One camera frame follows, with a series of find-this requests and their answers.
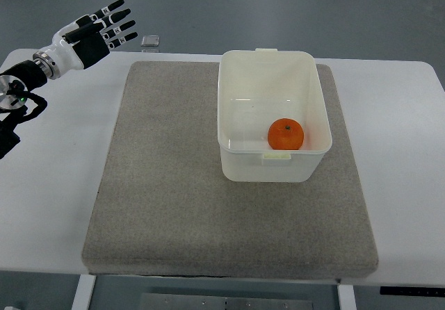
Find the white left table leg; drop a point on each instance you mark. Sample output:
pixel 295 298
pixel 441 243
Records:
pixel 84 291

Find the white table leg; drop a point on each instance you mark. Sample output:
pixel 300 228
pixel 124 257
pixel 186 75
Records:
pixel 84 291
pixel 346 296

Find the white plastic box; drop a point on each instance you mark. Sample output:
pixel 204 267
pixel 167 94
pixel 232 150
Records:
pixel 257 88

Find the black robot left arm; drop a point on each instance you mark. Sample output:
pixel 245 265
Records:
pixel 19 103

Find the grey felt mat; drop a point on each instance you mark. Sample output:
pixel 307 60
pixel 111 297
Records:
pixel 164 206

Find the white right table leg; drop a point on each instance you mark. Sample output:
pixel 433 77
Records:
pixel 346 296

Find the grey metal base plate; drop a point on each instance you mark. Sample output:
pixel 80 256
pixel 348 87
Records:
pixel 172 301

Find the small clear floor plate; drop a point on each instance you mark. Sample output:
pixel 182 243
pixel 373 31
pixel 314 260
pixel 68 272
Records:
pixel 150 41

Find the black table control panel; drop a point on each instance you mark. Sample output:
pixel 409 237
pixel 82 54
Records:
pixel 412 291

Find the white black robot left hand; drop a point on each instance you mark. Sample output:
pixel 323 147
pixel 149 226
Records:
pixel 87 40

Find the orange fruit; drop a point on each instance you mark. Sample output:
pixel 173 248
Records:
pixel 285 134

